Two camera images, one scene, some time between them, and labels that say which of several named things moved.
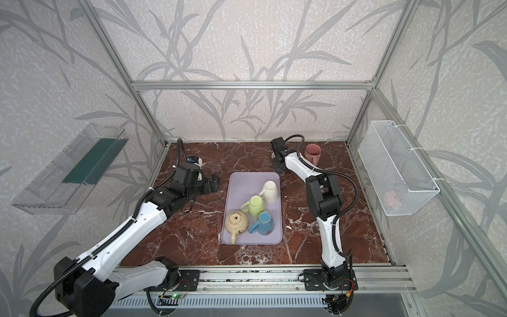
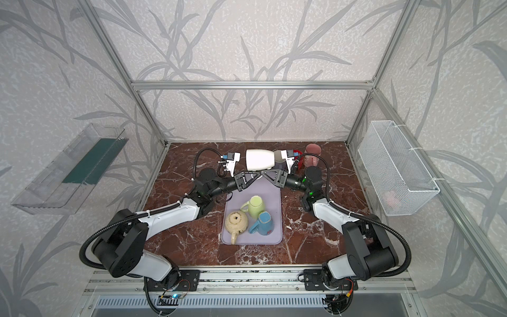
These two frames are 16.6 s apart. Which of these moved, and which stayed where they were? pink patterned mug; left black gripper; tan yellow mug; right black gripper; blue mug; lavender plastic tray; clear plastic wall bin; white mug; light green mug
Moved: white mug; right black gripper; left black gripper
Stayed: lavender plastic tray; tan yellow mug; blue mug; pink patterned mug; light green mug; clear plastic wall bin
